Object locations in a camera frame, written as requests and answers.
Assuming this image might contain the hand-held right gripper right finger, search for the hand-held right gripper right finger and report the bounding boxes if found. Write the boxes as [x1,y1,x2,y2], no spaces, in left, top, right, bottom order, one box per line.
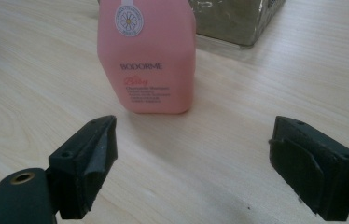
[268,115,349,222]

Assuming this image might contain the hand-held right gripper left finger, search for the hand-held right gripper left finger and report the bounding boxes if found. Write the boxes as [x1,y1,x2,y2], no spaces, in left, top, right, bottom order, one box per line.
[48,115,119,220]

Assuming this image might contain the pink shampoo bottle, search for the pink shampoo bottle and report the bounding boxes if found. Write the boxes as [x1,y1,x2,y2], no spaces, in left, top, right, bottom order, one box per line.
[96,0,197,115]

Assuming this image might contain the olive green box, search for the olive green box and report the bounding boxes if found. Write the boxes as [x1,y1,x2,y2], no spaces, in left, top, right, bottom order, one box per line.
[187,0,286,48]

